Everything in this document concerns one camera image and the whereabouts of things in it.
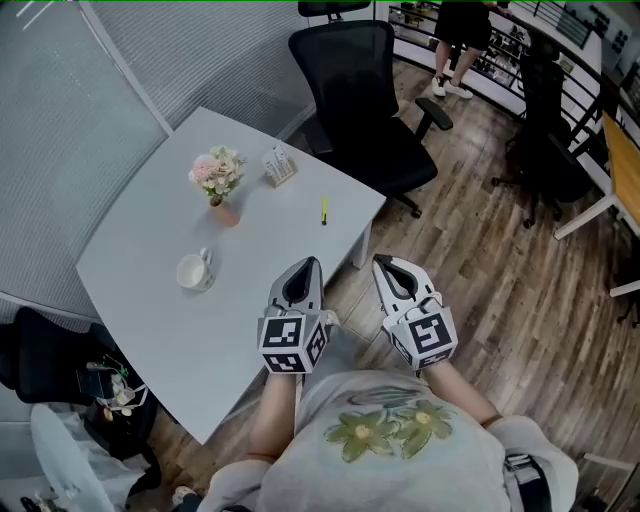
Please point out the person's right forearm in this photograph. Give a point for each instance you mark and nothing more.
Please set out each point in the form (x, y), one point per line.
(462, 395)

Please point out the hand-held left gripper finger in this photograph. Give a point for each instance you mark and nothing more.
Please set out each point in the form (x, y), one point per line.
(281, 287)
(318, 285)

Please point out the black chair base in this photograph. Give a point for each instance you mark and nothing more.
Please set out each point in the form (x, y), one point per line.
(627, 300)

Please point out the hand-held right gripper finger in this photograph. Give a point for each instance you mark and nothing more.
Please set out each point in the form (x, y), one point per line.
(384, 290)
(412, 274)

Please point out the yellow utility knife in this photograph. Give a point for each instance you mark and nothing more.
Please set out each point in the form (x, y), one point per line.
(324, 210)

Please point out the pink flower bouquet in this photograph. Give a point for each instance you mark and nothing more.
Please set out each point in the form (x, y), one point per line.
(217, 170)

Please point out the terracotta vase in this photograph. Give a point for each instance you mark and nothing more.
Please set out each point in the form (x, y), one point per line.
(225, 212)

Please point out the grey flower print t-shirt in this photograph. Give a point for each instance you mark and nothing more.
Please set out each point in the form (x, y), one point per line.
(400, 470)

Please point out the black mesh office chair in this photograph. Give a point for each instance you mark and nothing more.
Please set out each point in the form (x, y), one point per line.
(360, 100)

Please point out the black metal railing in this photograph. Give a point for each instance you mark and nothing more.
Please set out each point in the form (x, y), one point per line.
(575, 60)

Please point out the person's left forearm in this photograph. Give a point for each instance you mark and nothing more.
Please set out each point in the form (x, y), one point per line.
(272, 415)

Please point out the white mug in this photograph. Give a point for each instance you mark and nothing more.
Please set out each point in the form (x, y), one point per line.
(192, 272)

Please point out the grey table leg panel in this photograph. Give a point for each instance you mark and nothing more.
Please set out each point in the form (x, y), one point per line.
(362, 245)

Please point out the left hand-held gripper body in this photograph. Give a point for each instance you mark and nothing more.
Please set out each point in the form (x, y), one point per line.
(285, 337)

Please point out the black chair with clutter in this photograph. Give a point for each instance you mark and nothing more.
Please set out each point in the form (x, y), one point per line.
(45, 360)

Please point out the wooden desk with white frame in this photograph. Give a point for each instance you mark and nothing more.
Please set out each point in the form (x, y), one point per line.
(625, 165)

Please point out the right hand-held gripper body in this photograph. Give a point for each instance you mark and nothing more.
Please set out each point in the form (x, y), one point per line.
(425, 337)

